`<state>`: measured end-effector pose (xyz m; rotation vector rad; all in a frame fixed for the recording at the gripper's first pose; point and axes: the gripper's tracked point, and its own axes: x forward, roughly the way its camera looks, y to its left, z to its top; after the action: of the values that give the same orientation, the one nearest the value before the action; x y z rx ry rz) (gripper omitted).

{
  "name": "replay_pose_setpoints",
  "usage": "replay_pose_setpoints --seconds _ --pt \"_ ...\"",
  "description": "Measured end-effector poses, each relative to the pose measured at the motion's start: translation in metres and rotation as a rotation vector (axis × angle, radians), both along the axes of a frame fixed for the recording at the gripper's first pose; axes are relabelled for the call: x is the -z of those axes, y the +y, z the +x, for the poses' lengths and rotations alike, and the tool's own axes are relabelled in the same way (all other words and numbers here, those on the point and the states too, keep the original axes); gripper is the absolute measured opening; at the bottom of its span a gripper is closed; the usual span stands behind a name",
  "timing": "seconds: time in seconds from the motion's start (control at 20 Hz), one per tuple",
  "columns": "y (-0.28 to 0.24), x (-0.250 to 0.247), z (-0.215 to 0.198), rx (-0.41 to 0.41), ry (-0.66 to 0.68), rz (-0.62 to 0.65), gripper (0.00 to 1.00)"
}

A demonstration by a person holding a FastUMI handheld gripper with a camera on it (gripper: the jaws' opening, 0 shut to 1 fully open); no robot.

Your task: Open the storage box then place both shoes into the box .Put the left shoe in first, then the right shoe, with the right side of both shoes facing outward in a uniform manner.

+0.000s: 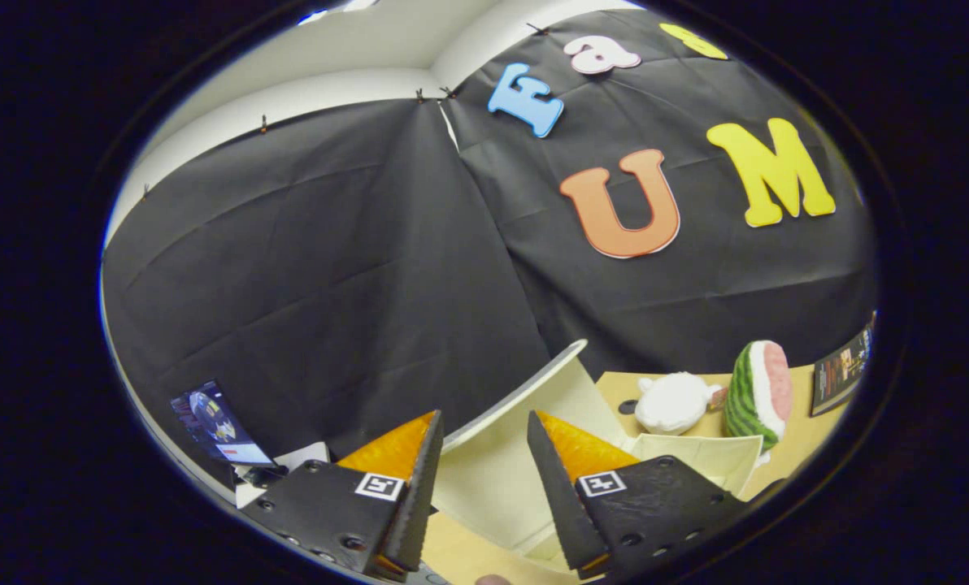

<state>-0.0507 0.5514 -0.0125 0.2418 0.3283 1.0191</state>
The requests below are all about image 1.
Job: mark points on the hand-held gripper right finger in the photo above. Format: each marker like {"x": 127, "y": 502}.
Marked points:
{"x": 558, "y": 504}

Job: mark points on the cream fabric storage box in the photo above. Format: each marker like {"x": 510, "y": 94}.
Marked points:
{"x": 493, "y": 471}

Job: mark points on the lit display screen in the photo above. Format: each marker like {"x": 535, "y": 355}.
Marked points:
{"x": 220, "y": 426}

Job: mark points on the black cover book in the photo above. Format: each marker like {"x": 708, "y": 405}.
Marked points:
{"x": 842, "y": 374}

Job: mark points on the watermelon slice plush toy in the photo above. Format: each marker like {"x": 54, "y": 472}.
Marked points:
{"x": 757, "y": 394}

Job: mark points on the white plush toy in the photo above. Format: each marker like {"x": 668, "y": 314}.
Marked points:
{"x": 675, "y": 402}

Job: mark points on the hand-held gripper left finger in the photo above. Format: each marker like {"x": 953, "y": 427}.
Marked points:
{"x": 418, "y": 504}

